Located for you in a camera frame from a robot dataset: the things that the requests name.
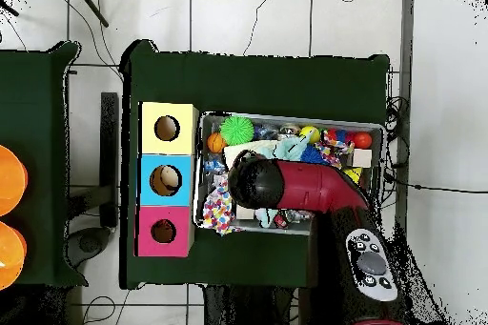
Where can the cream yellow cloth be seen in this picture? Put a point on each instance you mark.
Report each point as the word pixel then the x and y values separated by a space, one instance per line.
pixel 248 148

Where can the green spiky ball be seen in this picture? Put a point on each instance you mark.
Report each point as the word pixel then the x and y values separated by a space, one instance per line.
pixel 237 130

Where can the orange basketball toy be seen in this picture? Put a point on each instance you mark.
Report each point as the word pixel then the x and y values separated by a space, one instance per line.
pixel 216 142

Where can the mint green waffle cloth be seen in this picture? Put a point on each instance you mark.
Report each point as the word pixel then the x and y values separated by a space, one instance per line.
pixel 291 148

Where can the colourful polka dot cloth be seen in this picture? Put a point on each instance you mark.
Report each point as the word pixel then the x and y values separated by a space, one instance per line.
pixel 334 146
pixel 219 211

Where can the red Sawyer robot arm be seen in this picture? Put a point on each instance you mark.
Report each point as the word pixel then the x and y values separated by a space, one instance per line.
pixel 313 188

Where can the clear mesh bin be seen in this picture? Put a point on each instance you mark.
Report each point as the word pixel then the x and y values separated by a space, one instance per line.
pixel 203 159

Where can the wooden box with three holes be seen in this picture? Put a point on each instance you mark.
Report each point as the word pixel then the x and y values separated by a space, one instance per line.
pixel 187 203

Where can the plain wooden block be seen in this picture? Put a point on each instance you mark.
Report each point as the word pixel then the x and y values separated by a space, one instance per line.
pixel 362 158
pixel 245 212

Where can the yellow ball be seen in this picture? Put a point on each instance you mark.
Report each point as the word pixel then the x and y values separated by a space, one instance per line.
pixel 309 134

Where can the dark green table cloth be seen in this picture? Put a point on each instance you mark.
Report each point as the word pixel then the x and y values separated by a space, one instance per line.
pixel 252 81

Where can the yellow triangular block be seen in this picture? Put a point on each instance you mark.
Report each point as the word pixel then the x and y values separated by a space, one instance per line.
pixel 354 174

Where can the small orange ball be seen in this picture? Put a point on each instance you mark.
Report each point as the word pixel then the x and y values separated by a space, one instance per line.
pixel 363 140

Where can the black upright panel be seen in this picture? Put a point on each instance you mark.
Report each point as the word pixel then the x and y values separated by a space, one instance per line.
pixel 110 157

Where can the grey floor stand base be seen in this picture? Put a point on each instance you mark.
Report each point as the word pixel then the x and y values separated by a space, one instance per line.
pixel 90 245

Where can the dark green covered side table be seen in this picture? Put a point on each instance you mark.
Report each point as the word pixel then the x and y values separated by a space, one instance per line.
pixel 38 111

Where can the black rod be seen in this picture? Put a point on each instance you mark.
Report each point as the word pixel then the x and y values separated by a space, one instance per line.
pixel 90 5
pixel 8 8

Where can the orange round bowl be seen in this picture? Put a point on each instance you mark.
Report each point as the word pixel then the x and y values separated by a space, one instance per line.
pixel 9 256
pixel 9 180

